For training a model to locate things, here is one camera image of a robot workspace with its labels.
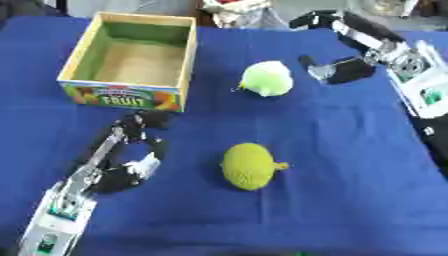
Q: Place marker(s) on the yellow-green knitted round toy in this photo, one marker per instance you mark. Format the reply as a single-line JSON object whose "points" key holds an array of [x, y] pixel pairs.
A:
{"points": [[249, 166]]}

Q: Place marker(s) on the cardboard box with green inside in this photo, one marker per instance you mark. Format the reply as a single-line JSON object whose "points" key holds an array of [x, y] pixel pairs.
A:
{"points": [[131, 61]]}

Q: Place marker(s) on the white bag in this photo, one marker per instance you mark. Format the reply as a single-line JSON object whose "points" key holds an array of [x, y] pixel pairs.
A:
{"points": [[240, 12]]}

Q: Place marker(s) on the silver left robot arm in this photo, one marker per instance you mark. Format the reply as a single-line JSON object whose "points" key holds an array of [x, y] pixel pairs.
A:
{"points": [[59, 216]]}

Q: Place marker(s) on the pale green round soft toy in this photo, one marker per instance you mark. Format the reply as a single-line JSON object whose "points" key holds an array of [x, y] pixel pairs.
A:
{"points": [[266, 78]]}

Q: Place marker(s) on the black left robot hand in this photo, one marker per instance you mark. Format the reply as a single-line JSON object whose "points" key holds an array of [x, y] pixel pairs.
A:
{"points": [[118, 176]]}

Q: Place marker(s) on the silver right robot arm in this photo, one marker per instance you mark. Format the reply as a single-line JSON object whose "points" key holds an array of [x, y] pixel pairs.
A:
{"points": [[421, 96]]}

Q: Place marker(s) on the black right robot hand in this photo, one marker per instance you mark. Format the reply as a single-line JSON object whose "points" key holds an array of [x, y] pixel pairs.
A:
{"points": [[356, 31]]}

